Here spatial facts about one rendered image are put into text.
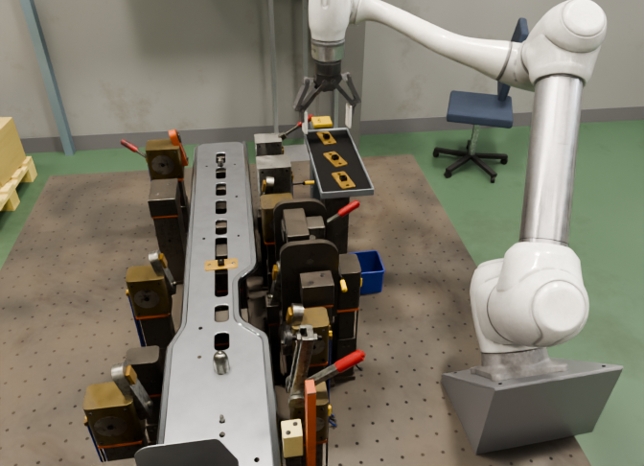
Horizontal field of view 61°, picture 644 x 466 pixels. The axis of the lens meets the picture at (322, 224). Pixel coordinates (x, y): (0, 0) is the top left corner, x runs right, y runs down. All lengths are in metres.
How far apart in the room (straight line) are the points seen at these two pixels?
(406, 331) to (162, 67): 2.89
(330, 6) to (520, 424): 1.11
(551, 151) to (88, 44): 3.35
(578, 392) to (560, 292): 0.34
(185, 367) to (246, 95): 3.10
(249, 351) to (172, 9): 3.03
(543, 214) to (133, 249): 1.39
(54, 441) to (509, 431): 1.09
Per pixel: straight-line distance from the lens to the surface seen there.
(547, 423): 1.47
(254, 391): 1.15
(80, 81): 4.22
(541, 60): 1.35
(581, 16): 1.35
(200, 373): 1.19
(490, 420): 1.36
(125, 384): 1.10
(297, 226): 1.23
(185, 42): 4.01
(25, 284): 2.05
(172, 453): 0.70
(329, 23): 1.50
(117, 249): 2.08
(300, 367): 0.99
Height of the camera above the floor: 1.90
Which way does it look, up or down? 35 degrees down
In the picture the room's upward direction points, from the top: 1 degrees clockwise
